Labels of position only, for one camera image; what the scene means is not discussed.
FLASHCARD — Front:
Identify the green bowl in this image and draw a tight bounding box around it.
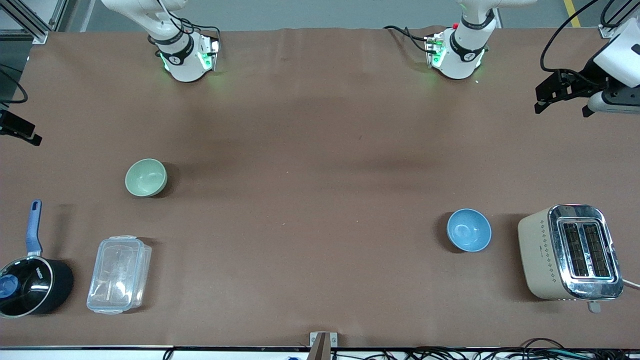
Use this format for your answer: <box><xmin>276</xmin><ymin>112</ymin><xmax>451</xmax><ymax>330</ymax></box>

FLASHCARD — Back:
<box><xmin>124</xmin><ymin>158</ymin><xmax>169</xmax><ymax>198</ymax></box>

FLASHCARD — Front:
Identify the blue bowl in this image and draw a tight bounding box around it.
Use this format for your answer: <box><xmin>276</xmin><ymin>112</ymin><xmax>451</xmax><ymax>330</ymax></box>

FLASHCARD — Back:
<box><xmin>446</xmin><ymin>208</ymin><xmax>493</xmax><ymax>253</ymax></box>

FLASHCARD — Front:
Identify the glass lid with blue knob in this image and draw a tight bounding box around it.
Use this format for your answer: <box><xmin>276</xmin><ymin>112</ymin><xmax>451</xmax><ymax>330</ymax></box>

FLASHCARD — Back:
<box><xmin>0</xmin><ymin>256</ymin><xmax>54</xmax><ymax>317</ymax></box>

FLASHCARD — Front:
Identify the beige chrome two-slot toaster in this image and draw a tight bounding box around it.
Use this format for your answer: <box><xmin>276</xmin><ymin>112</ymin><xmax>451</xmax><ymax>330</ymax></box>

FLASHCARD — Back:
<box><xmin>517</xmin><ymin>203</ymin><xmax>625</xmax><ymax>314</ymax></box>

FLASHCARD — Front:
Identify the clear plastic food container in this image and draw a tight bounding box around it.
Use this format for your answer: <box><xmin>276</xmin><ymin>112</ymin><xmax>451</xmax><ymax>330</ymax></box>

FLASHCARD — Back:
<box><xmin>86</xmin><ymin>234</ymin><xmax>153</xmax><ymax>316</ymax></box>

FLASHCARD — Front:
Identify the brown table cover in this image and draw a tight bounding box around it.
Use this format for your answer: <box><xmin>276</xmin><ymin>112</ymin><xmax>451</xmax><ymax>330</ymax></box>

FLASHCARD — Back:
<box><xmin>0</xmin><ymin>26</ymin><xmax>640</xmax><ymax>349</ymax></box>

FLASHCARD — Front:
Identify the aluminium frame profile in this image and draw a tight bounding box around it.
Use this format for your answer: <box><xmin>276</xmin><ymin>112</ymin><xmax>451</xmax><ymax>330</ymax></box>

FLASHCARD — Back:
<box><xmin>0</xmin><ymin>0</ymin><xmax>67</xmax><ymax>45</ymax></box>
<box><xmin>598</xmin><ymin>0</ymin><xmax>640</xmax><ymax>40</ymax></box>

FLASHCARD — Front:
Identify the black looped cable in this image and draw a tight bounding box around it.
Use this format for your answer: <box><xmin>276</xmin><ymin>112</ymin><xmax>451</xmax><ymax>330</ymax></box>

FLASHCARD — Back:
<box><xmin>599</xmin><ymin>0</ymin><xmax>640</xmax><ymax>29</ymax></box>

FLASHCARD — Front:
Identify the black saucepan with blue handle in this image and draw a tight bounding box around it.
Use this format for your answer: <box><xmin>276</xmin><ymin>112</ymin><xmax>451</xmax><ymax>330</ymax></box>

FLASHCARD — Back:
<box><xmin>0</xmin><ymin>199</ymin><xmax>75</xmax><ymax>319</ymax></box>

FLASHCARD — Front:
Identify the black left arm base cable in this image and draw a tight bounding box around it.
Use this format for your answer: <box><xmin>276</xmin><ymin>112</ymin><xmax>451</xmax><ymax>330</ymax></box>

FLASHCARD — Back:
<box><xmin>383</xmin><ymin>24</ymin><xmax>433</xmax><ymax>54</ymax></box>

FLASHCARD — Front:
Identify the black arm base cable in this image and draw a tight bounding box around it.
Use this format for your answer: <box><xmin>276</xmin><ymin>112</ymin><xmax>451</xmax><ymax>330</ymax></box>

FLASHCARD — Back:
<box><xmin>383</xmin><ymin>24</ymin><xmax>433</xmax><ymax>54</ymax></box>
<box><xmin>150</xmin><ymin>0</ymin><xmax>222</xmax><ymax>57</ymax></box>

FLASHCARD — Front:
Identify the black right arm base cable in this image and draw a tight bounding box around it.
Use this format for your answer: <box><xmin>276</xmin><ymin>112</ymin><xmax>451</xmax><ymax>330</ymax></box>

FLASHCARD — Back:
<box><xmin>150</xmin><ymin>0</ymin><xmax>222</xmax><ymax>57</ymax></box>

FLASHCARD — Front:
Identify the black cable bundle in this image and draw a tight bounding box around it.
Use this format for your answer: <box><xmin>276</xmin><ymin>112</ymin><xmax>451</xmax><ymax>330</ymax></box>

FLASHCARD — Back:
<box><xmin>330</xmin><ymin>338</ymin><xmax>640</xmax><ymax>360</ymax></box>

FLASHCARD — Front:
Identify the metal mounting bracket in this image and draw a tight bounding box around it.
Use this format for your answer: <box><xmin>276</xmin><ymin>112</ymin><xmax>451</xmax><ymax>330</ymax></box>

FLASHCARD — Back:
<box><xmin>308</xmin><ymin>331</ymin><xmax>339</xmax><ymax>348</ymax></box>

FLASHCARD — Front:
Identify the brown camera post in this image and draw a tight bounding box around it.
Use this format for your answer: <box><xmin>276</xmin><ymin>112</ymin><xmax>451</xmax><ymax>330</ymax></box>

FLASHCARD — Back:
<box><xmin>310</xmin><ymin>332</ymin><xmax>331</xmax><ymax>360</ymax></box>

